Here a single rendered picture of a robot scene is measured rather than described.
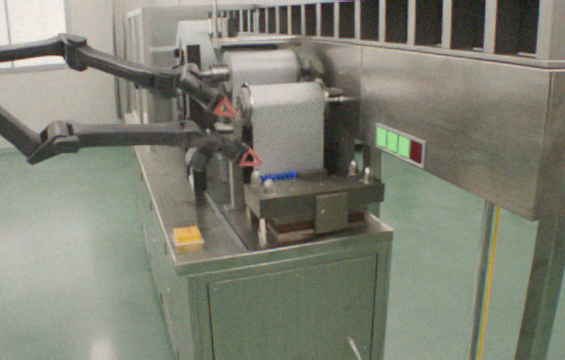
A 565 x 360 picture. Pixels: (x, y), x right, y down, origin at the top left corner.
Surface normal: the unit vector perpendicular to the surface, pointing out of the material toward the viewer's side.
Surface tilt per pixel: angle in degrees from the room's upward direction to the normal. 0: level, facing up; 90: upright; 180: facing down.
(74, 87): 90
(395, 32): 90
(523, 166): 90
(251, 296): 90
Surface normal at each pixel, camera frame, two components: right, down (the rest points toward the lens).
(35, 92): 0.33, 0.27
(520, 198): -0.94, 0.11
